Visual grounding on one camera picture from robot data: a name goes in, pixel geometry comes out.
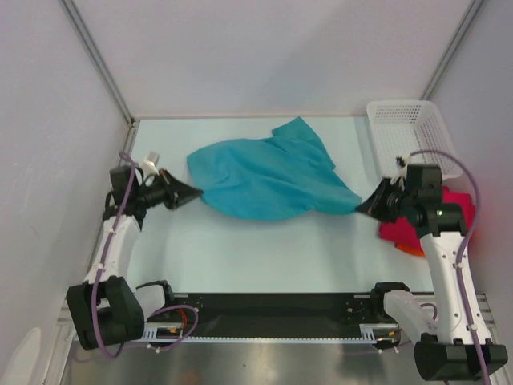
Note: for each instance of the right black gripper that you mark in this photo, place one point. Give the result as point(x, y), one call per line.
point(373, 206)

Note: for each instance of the aluminium frame rail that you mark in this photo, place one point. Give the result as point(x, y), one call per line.
point(64, 317)

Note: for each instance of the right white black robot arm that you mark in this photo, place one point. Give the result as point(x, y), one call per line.
point(457, 345)

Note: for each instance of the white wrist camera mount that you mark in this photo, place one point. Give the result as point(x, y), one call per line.
point(402, 163)
point(148, 165)

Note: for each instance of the white plastic perforated basket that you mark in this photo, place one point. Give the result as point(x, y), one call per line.
point(401, 126)

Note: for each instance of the aluminium corner post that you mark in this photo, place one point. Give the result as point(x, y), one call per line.
point(468, 20)
point(86, 38)

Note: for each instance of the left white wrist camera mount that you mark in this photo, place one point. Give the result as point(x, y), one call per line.
point(148, 165)

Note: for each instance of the teal t shirt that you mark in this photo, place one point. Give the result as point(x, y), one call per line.
point(271, 179)

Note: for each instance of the left aluminium corner post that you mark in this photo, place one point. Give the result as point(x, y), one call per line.
point(86, 38)

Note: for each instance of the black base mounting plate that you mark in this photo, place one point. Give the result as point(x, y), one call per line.
point(288, 310)

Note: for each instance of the right aluminium corner post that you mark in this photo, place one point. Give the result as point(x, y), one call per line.
point(468, 20)

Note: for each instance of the folded red t shirt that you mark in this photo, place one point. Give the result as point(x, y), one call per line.
point(402, 232)

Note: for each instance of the white slotted cable duct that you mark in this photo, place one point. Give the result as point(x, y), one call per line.
point(351, 334)

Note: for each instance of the folded orange t shirt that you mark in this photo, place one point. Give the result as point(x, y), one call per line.
point(409, 250)

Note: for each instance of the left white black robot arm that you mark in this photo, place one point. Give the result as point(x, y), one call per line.
point(106, 309)

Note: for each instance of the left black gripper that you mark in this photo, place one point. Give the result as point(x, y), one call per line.
point(181, 192)

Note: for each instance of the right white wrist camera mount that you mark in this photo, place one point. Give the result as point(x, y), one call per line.
point(402, 163)

